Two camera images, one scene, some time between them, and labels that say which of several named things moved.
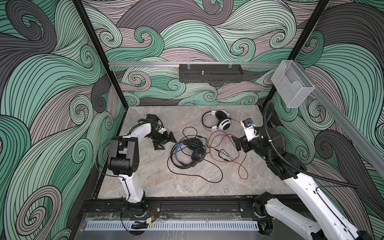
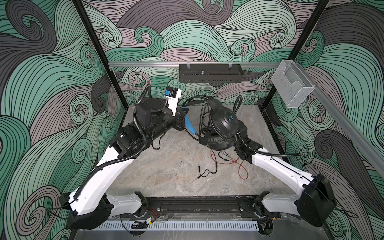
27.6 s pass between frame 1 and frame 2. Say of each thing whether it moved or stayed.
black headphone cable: moved
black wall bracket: stayed
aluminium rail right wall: stayed
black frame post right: stayed
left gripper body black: moved
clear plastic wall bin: stayed
